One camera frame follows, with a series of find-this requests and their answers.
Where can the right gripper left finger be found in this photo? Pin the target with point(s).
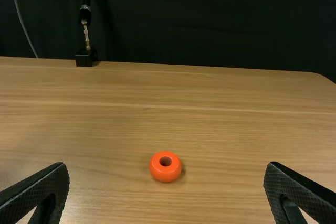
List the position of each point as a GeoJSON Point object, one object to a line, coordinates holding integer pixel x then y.
{"type": "Point", "coordinates": [31, 192]}

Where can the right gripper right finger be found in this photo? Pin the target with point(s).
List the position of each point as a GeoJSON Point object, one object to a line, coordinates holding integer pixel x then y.
{"type": "Point", "coordinates": [302, 190]}

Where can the black clamp stand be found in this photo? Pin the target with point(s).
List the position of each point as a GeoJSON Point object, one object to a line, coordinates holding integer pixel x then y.
{"type": "Point", "coordinates": [84, 60]}

